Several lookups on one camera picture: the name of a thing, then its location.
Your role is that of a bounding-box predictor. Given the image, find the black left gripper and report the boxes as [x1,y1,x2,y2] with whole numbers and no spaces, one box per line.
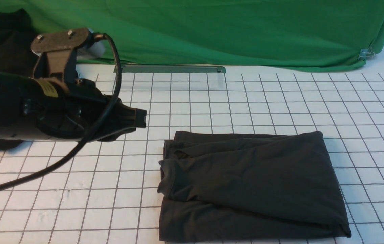
[23,78,147,142]

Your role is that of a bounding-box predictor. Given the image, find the gray long-sleeved shirt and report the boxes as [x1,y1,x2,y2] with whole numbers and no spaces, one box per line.
[157,131,352,243]

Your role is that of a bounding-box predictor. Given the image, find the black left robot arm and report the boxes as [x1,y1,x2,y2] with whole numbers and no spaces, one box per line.
[0,72,147,142]

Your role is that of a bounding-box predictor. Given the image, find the gray metal bar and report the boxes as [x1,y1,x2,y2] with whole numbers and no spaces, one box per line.
[121,64,226,74]

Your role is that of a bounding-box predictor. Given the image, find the black cloth pile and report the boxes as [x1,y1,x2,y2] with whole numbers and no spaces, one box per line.
[0,9,39,151]

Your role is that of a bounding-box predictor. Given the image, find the green backdrop cloth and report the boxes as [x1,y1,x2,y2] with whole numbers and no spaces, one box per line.
[0,0,384,72]

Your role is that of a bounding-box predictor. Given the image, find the blue binder clip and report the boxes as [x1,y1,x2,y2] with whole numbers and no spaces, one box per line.
[358,48,375,61]

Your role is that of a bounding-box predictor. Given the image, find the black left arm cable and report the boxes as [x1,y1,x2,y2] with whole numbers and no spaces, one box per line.
[0,33,123,199]

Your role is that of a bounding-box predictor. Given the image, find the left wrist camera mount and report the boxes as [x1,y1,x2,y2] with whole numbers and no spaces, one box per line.
[30,28,105,84]

